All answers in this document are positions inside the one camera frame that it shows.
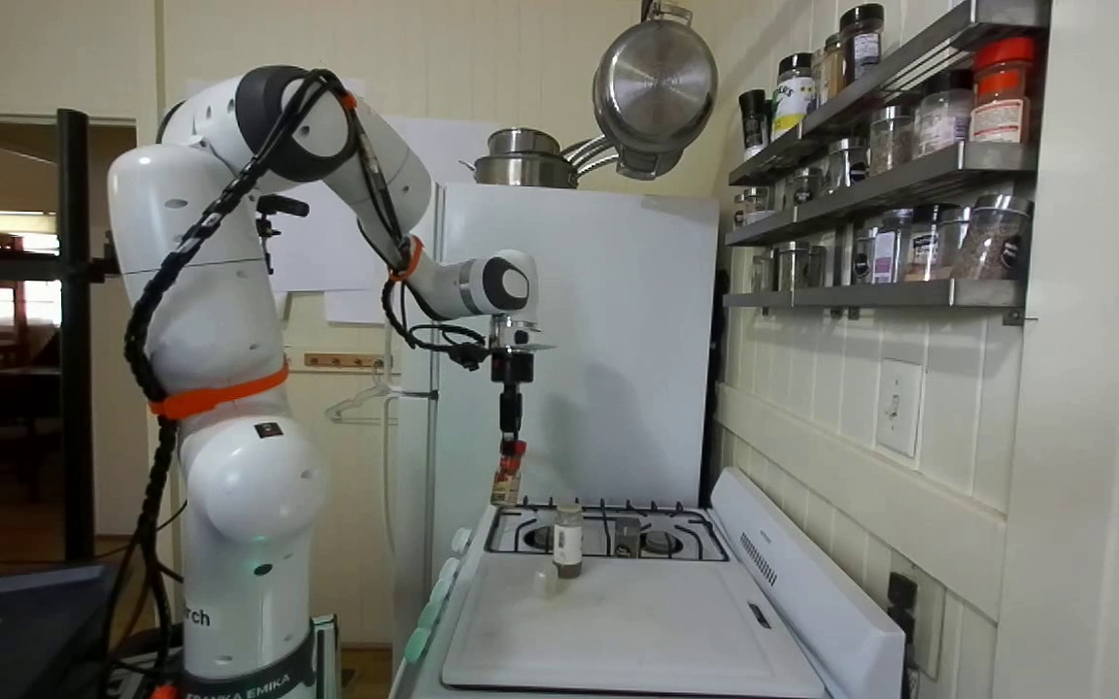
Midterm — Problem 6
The white refrigerator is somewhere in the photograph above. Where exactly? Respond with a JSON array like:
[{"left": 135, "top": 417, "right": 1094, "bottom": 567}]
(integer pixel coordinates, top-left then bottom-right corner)
[{"left": 390, "top": 182, "right": 719, "bottom": 644}]

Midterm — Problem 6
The steel pot on fridge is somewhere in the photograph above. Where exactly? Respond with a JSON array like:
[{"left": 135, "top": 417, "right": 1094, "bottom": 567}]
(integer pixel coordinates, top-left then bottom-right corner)
[{"left": 473, "top": 127, "right": 579, "bottom": 185}]

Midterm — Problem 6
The black stove grate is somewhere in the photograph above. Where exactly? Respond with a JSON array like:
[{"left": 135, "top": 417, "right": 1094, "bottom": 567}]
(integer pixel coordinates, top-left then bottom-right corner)
[{"left": 484, "top": 501, "right": 730, "bottom": 562}]

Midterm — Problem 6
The metal spice shelf rack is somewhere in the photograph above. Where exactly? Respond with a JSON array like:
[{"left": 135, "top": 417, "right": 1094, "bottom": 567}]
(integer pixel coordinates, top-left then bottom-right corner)
[{"left": 728, "top": 0, "right": 1048, "bottom": 325}]

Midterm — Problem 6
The hanging steel pan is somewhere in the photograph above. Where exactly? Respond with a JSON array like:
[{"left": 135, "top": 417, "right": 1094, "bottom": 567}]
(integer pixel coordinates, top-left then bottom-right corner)
[{"left": 592, "top": 10, "right": 719, "bottom": 177}]

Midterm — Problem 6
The white gas stove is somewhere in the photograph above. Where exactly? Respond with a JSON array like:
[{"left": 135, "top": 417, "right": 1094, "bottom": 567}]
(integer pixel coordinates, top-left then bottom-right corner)
[{"left": 390, "top": 468, "right": 905, "bottom": 699}]

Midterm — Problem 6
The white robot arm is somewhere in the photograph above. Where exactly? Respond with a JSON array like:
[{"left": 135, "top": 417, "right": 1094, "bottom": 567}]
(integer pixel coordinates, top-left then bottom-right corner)
[{"left": 110, "top": 66, "right": 531, "bottom": 699}]

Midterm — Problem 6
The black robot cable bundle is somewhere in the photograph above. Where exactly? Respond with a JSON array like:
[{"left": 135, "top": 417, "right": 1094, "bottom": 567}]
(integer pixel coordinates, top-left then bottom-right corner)
[{"left": 118, "top": 66, "right": 497, "bottom": 626}]

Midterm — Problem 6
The red lid spice jar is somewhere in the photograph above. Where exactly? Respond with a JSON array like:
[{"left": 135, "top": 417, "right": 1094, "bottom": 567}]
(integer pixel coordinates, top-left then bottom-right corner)
[{"left": 969, "top": 33, "right": 1039, "bottom": 142}]

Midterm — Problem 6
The clear spice jar on board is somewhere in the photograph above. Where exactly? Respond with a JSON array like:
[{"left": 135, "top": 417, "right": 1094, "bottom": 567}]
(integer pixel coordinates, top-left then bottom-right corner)
[{"left": 550, "top": 501, "right": 583, "bottom": 580}]

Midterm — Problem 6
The black metal stand pole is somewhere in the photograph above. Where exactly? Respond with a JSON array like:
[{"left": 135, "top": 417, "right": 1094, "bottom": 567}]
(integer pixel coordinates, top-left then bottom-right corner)
[{"left": 54, "top": 107, "right": 92, "bottom": 558}]

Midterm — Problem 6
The black laptop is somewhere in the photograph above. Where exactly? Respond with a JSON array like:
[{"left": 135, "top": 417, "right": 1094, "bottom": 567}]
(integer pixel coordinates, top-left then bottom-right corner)
[{"left": 0, "top": 562, "right": 110, "bottom": 699}]

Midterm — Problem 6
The white label spice container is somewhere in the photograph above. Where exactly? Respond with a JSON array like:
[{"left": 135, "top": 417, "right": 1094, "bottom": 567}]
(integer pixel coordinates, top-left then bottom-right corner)
[{"left": 773, "top": 49, "right": 817, "bottom": 134}]

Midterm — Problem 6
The black wall outlet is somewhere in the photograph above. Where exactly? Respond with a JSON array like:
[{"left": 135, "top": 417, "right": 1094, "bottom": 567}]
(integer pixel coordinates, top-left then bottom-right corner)
[{"left": 886, "top": 572, "right": 918, "bottom": 644}]

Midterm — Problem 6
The wall light switch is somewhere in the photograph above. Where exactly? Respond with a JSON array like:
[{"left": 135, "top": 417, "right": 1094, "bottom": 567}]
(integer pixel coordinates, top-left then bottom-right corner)
[{"left": 874, "top": 362, "right": 921, "bottom": 458}]

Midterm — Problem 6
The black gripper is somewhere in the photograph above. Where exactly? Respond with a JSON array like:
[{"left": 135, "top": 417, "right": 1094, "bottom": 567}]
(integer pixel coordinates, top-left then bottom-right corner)
[{"left": 491, "top": 319, "right": 543, "bottom": 466}]

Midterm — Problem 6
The grey jar on stove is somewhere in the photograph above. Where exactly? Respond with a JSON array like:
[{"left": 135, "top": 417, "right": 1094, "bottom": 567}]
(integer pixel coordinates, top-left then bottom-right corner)
[{"left": 614, "top": 520, "right": 640, "bottom": 558}]

